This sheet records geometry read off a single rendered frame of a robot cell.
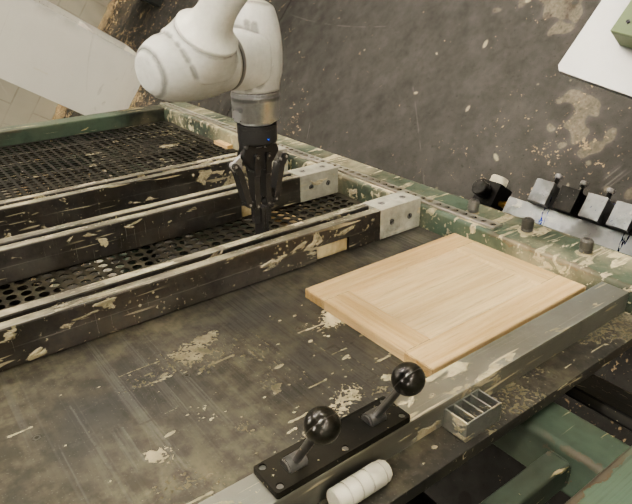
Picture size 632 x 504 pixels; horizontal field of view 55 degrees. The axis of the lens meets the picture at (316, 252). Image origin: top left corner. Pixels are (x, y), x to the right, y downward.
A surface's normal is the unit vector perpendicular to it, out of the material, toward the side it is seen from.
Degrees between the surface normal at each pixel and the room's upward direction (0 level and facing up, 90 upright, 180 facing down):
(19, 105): 90
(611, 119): 0
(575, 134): 0
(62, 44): 90
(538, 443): 33
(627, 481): 58
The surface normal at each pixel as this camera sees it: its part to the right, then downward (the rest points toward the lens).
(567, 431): -0.01, -0.90
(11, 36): 0.52, 0.49
